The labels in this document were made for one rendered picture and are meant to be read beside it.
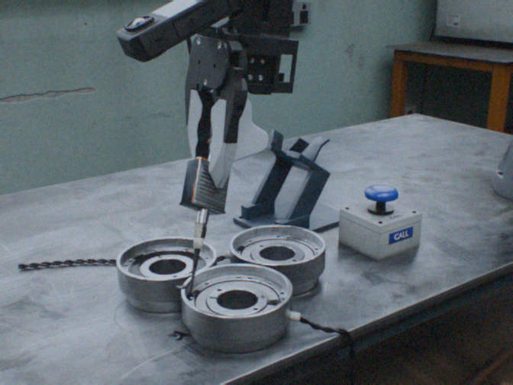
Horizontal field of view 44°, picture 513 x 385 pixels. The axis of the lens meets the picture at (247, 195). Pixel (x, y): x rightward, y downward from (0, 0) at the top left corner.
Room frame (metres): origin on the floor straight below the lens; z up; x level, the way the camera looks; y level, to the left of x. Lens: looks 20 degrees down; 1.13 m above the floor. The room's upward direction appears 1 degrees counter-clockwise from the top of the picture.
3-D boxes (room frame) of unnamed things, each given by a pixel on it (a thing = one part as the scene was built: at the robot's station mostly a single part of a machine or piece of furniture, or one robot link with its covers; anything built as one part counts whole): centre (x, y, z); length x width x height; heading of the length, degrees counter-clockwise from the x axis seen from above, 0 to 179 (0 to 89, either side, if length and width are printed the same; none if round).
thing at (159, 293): (0.60, 0.09, 0.82); 0.10 x 0.10 x 0.04
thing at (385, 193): (0.71, -0.16, 0.85); 0.04 x 0.04 x 0.05
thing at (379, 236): (0.71, -0.17, 0.82); 0.08 x 0.07 x 0.05; 123
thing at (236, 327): (0.53, 0.01, 0.82); 0.10 x 0.10 x 0.04
